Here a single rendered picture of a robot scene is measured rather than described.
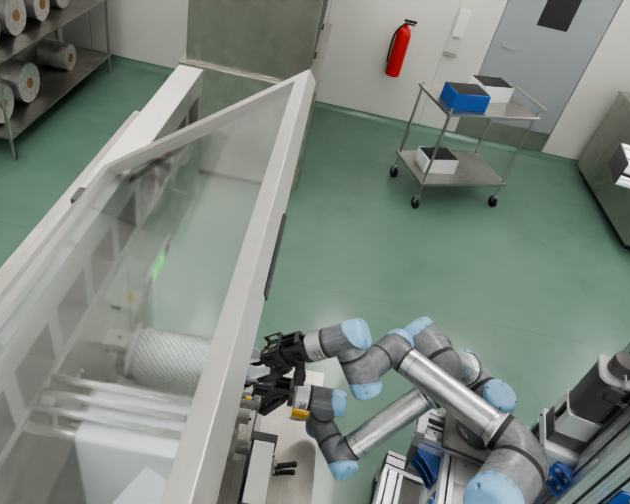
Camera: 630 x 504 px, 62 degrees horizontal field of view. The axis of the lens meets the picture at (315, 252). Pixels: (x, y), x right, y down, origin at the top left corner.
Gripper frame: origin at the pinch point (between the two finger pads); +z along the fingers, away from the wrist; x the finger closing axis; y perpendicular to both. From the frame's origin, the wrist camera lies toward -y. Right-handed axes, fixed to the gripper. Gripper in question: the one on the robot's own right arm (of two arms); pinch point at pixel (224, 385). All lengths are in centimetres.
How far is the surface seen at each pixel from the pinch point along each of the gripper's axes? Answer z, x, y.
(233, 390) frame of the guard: -7, 62, 89
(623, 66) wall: -295, -444, 2
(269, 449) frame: -14, 36, 35
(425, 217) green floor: -118, -276, -108
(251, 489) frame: -12, 45, 35
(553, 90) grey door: -242, -444, -35
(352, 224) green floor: -56, -244, -108
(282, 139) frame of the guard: -5, 16, 90
